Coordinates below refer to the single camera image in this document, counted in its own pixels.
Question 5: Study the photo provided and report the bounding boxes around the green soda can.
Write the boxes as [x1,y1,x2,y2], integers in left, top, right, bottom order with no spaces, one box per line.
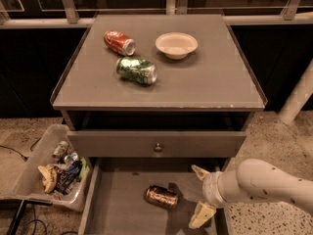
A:
[116,57,157,85]

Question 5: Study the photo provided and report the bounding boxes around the red soda can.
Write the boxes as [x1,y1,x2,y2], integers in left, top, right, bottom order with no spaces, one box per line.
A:
[104,30,136,56]

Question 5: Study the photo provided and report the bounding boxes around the tan crumpled item in bin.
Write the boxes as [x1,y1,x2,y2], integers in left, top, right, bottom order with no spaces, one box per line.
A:
[38,165,58,194]

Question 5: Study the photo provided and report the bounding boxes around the grey drawer cabinet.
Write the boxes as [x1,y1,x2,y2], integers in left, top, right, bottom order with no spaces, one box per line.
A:
[49,14,269,235]

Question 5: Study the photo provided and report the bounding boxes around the blue cable on floor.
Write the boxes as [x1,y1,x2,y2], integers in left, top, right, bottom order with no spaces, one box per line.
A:
[19,204,48,235]

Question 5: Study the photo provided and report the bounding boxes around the grey top drawer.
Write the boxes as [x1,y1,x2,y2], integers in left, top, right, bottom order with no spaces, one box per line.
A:
[67,130,246,158]

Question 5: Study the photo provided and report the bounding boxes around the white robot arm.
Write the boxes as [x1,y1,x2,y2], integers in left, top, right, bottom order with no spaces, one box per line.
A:
[189,64,313,228]

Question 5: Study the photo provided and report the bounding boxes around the orange soda can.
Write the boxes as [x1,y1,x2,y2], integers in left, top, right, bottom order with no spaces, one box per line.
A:
[145,185,178,210]

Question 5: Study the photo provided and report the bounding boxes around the small can in bin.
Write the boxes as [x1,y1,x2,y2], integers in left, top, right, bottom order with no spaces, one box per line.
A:
[52,141,68,160]

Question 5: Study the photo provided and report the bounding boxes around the grey open middle drawer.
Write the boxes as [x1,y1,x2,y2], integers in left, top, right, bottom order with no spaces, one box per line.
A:
[78,158,229,235]

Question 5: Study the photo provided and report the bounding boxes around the dark snack bag in bin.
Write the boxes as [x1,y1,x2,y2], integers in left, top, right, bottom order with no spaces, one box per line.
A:
[56,162,82,195]

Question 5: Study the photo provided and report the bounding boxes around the clear plastic bin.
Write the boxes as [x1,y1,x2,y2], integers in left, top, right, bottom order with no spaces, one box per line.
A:
[5,124,92,212]

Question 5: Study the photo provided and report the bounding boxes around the white paper bowl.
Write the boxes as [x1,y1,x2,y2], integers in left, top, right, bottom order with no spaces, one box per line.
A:
[156,32,198,60]

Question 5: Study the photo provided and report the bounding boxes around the round metal drawer knob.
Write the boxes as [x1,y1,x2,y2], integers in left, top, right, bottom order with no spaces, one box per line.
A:
[154,143,163,153]

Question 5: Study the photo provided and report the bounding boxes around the black cable on floor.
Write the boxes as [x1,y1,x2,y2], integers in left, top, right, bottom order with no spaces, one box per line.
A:
[0,137,42,162]

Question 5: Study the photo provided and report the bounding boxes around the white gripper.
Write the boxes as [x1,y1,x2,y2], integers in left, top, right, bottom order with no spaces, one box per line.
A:
[189,164,226,229]

